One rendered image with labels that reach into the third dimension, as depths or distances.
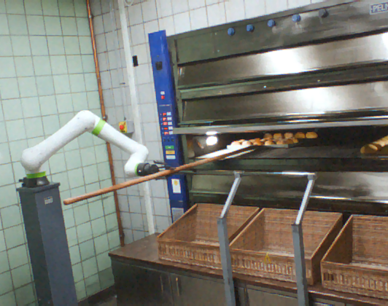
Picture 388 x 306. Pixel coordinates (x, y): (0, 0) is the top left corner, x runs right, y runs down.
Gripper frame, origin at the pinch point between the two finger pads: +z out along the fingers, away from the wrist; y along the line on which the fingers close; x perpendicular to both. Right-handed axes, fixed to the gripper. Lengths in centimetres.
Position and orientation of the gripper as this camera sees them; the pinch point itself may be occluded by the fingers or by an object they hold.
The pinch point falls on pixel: (171, 170)
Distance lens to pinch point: 299.2
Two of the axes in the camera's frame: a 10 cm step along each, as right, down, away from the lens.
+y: 0.9, 9.9, 1.4
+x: -6.3, 1.7, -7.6
